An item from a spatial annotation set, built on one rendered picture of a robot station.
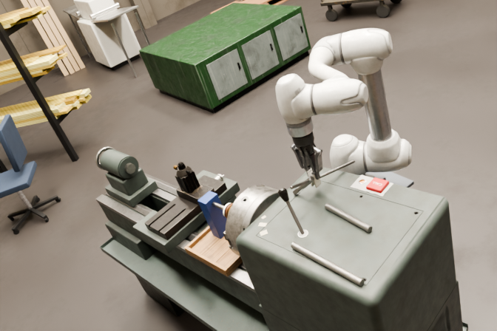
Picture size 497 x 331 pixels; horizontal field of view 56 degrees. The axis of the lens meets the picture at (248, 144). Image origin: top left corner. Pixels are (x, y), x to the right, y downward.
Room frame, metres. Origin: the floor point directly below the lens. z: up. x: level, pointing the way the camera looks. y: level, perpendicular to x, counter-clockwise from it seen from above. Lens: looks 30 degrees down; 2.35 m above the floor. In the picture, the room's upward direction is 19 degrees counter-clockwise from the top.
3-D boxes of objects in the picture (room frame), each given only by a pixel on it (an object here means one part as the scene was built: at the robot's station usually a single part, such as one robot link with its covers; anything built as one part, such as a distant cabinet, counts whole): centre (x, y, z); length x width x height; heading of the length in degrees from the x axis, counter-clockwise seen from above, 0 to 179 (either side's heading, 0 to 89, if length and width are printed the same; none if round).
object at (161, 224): (2.05, 0.41, 0.95); 0.43 x 0.18 x 0.04; 126
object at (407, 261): (1.24, -0.20, 1.06); 0.59 x 0.48 x 0.39; 36
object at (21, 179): (4.17, 2.26, 0.49); 0.57 x 0.55 x 0.98; 113
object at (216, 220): (1.82, 0.26, 1.00); 0.08 x 0.06 x 0.23; 126
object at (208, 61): (6.06, -0.11, 0.33); 1.66 x 1.54 x 0.65; 118
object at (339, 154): (1.97, -0.46, 0.97); 0.18 x 0.16 x 0.22; 62
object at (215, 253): (1.77, 0.22, 0.89); 0.36 x 0.30 x 0.04; 126
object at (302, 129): (1.41, -0.19, 1.55); 0.09 x 0.09 x 0.06
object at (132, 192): (2.52, 0.77, 1.01); 0.30 x 0.20 x 0.29; 36
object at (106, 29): (8.49, 1.67, 0.60); 2.56 x 0.65 x 1.21; 26
